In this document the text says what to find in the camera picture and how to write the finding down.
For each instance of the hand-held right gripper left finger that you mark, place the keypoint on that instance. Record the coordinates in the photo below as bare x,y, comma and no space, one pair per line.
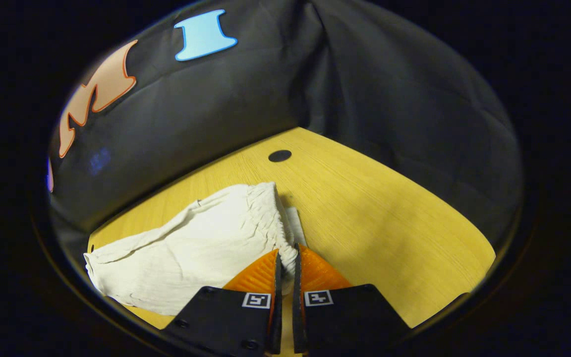
277,297

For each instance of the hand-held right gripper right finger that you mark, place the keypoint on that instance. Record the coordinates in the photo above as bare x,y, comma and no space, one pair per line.
297,307

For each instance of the white jeans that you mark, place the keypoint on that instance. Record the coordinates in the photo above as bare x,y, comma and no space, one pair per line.
191,253

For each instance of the black backdrop cloth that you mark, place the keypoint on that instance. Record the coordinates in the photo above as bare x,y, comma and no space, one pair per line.
216,109

